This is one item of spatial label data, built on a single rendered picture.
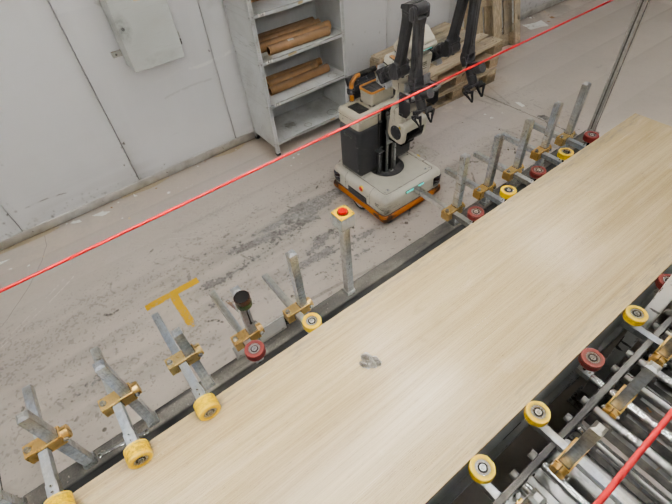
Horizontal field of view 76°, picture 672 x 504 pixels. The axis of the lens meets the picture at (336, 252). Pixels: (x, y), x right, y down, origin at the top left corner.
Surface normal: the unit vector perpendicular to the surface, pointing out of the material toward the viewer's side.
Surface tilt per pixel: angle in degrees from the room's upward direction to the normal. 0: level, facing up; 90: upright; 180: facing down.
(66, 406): 0
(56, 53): 90
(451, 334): 0
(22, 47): 90
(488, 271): 0
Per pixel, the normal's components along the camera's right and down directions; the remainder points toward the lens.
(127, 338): -0.07, -0.68
